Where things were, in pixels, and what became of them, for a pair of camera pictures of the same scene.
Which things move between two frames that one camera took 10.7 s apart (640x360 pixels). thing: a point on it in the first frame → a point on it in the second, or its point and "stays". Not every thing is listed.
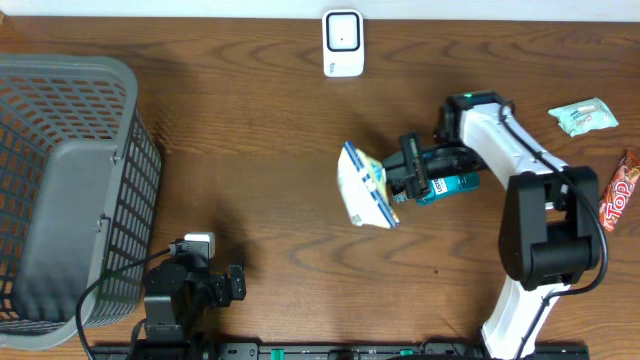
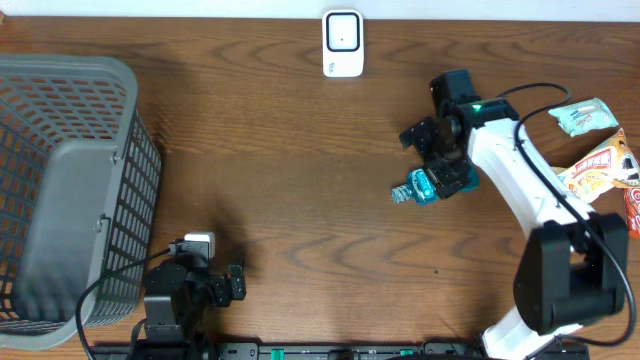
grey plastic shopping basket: [79, 188] stays
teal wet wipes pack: [584, 116] stays
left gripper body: [216, 288] stays
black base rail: [340, 351] stays
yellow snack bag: [364, 184] → [603, 167]
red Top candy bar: [618, 190] → [632, 211]
